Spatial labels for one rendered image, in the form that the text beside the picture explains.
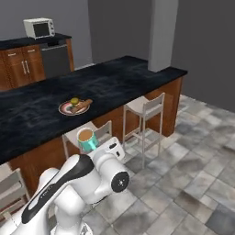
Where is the grey dishwasher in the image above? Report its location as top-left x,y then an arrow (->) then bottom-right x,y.
39,42 -> 73,80

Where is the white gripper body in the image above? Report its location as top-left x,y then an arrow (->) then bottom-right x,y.
80,142 -> 109,158

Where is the brown sausage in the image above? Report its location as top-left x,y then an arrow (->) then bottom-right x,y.
71,98 -> 94,113

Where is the brown wooden counter base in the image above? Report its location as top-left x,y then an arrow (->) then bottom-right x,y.
6,75 -> 185,197

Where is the round breakfast plate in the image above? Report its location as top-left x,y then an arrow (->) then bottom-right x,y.
58,99 -> 91,117

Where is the yellow-green round food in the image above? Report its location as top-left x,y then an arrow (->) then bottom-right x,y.
70,96 -> 82,106

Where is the white microwave oven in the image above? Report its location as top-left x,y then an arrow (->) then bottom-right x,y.
23,17 -> 56,40

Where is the teal mug of coffee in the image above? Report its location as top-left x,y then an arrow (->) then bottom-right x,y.
75,127 -> 101,154

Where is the brown wooden cupboard run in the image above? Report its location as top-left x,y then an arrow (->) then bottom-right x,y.
0,32 -> 75,93

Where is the white stool with backrest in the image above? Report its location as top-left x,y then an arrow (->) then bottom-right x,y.
0,167 -> 32,228
122,92 -> 166,170
62,119 -> 114,161

